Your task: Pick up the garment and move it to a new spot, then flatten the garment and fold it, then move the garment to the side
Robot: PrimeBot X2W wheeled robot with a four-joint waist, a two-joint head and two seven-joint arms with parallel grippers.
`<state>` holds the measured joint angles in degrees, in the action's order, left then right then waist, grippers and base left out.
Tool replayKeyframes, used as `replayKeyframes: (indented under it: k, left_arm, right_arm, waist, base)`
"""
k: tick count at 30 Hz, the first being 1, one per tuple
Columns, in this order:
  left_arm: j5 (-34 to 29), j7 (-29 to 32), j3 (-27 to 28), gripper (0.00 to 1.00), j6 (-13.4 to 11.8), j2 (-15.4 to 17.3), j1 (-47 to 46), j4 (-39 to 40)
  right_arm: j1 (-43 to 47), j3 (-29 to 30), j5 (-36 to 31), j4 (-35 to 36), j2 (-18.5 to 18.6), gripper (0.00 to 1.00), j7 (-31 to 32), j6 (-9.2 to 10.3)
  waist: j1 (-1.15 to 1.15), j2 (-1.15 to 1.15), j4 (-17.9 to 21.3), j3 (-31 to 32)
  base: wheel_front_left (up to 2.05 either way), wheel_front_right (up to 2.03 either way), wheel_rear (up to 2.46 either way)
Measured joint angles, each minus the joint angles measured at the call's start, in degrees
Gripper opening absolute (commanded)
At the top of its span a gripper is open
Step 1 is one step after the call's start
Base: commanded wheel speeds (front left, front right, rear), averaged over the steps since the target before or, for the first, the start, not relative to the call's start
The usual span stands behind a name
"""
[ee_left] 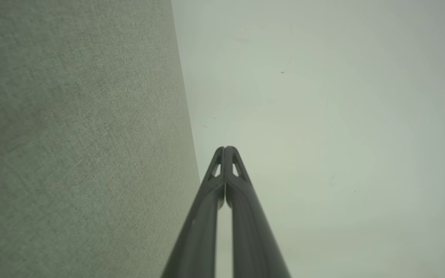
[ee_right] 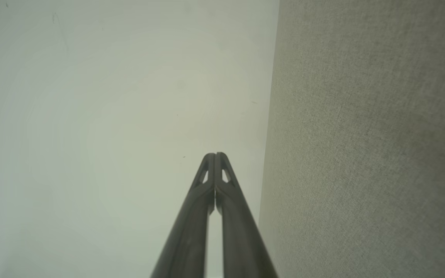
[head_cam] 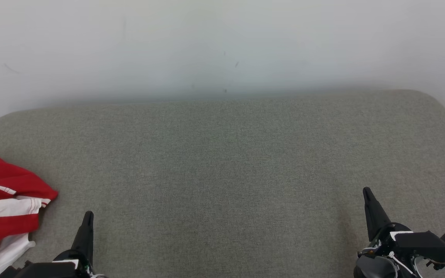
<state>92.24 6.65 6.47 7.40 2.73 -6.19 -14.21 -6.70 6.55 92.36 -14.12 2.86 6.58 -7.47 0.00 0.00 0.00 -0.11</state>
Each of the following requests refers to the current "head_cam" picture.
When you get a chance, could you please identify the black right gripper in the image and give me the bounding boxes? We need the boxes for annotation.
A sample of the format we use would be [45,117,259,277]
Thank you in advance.
[355,187,420,278]

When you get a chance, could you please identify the red shirt with white sleeves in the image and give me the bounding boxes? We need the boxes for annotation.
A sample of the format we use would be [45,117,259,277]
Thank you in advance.
[0,153,59,278]

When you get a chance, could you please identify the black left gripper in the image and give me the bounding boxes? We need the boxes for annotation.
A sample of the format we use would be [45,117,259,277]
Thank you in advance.
[53,211,94,278]

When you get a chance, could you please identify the red shorts with white stripe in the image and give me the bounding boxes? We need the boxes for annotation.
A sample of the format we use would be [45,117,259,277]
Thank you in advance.
[0,196,51,271]

